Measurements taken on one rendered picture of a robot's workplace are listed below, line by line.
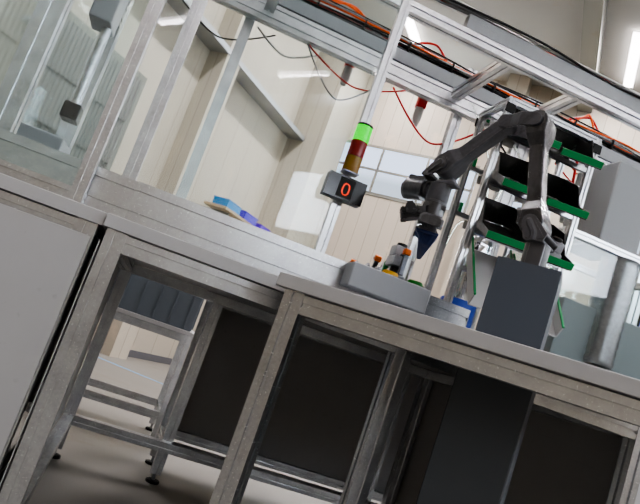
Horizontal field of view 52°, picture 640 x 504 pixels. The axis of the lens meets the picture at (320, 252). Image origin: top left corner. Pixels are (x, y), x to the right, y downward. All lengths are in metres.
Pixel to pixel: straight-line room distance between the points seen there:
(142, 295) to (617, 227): 2.31
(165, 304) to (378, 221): 6.62
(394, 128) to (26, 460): 9.27
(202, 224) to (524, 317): 0.75
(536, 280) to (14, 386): 1.12
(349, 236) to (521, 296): 8.51
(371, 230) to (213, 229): 8.35
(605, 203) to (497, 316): 1.68
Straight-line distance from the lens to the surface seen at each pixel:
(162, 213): 1.57
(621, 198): 3.12
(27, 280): 1.52
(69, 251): 1.51
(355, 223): 9.98
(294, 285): 1.35
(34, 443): 1.54
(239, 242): 1.58
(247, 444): 1.38
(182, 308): 3.59
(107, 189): 1.59
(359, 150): 1.97
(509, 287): 1.50
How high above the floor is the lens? 0.72
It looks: 9 degrees up
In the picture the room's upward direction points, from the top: 19 degrees clockwise
